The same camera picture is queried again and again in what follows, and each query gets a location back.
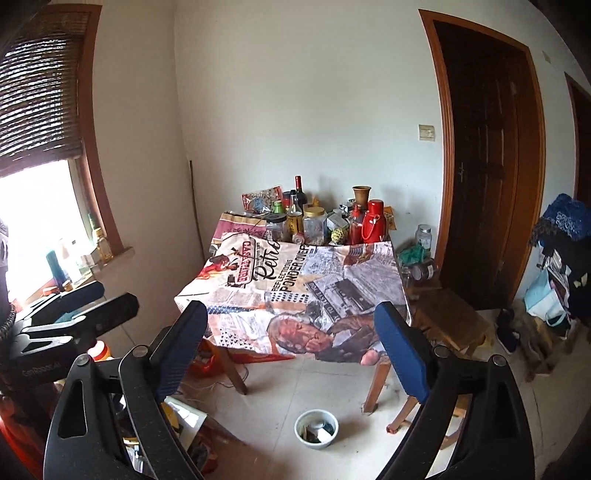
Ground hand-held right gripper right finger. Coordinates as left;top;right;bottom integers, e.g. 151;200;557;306
373;301;536;480

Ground dark wooden door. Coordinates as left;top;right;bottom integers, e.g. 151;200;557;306
418;9;546;310

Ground black shoes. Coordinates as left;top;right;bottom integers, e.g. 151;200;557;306
496;307;520;355

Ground yellow box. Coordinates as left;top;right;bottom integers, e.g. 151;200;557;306
159;401;183;430

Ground plastic jar black lid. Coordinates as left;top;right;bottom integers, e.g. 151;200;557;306
265;213;289;243

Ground red plastic bag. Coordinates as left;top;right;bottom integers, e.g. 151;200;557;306
191;339;225;379

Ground dark teal bottle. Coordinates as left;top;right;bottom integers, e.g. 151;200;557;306
45;249;66;291

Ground white bowl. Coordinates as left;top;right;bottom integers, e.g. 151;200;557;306
294;410;339;449

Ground white paper bag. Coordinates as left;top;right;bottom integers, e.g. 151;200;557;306
164;396;208;444

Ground blue knitted cloth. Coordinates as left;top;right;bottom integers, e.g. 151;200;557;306
531;194;591;245

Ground wooden door frame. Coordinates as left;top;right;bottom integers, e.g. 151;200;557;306
564;71;591;208

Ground printed tablecloth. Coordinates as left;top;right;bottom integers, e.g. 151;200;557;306
174;211;409;365

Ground red thermos jug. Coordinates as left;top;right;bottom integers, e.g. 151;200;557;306
361;199;387;244

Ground red sauce bottle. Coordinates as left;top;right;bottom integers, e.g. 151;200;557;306
349;205;364;245

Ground red snack packet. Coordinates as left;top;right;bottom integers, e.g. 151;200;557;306
241;185;283;214

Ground brown bamboo window blind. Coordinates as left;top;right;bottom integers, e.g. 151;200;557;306
0;11;93;174

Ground yellow oil bottle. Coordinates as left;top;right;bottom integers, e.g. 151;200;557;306
90;213;114;264

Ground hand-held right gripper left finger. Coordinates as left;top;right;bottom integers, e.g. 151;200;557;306
44;300;208;480

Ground green cloth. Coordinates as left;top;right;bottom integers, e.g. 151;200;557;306
398;244;428;266

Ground light blue bag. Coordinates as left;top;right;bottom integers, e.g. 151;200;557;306
524;268;571;324

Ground plastic jar gold lid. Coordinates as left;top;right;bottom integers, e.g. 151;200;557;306
303;206;328;246

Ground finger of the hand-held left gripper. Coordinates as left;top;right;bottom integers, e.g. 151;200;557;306
18;281;106;326
25;292;139;343

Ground wooden window frame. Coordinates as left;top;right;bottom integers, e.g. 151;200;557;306
69;4;134;259

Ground black patterned cloth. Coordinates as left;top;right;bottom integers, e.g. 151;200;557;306
538;240;591;324

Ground yellow label glass bottle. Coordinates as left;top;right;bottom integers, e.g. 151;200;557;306
286;198;304;234

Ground wooden stool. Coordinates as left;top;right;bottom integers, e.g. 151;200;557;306
388;284;494;450

